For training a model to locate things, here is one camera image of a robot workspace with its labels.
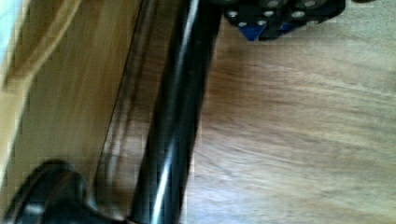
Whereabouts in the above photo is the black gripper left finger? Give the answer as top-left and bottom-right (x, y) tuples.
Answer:
(214, 0), (346, 41)

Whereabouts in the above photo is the black metal drawer handle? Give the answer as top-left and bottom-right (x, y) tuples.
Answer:
(1, 0), (221, 224)

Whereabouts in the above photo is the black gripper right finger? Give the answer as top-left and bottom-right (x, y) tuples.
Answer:
(351, 0), (377, 4)

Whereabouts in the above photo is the light wooden drawer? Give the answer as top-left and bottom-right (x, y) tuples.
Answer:
(1, 0), (182, 222)

